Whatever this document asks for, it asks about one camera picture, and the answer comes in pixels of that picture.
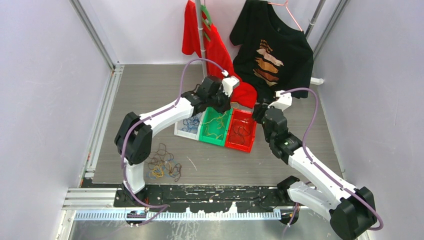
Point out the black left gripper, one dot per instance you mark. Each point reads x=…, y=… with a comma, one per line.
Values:
x=226, y=105

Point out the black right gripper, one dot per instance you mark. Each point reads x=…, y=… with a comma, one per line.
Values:
x=259, y=109

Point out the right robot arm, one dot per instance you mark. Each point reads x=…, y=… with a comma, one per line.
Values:
x=350, y=210

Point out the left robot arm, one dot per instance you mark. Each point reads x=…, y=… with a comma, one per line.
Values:
x=134, y=137

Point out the green plastic bin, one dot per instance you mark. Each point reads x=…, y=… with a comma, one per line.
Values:
x=215, y=127

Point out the red plastic bin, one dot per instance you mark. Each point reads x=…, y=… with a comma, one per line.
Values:
x=241, y=132

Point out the red t-shirt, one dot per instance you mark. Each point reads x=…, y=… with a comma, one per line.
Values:
x=245, y=94

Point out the white plastic bin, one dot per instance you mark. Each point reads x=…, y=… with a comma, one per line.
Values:
x=189, y=127

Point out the black printed t-shirt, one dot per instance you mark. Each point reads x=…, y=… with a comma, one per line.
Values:
x=272, y=56

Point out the green clothes hanger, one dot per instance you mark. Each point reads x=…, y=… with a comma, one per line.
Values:
x=206, y=20

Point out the metal clothes stand pole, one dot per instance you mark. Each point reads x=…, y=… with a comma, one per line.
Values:
x=200, y=27

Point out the pink clothes hanger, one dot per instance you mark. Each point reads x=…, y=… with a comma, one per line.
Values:
x=286, y=6

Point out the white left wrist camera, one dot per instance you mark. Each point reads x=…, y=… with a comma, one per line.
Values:
x=229, y=84

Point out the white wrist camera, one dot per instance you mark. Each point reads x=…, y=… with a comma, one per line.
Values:
x=283, y=100
x=229, y=84

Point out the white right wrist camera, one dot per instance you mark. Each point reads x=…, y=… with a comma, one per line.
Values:
x=283, y=100

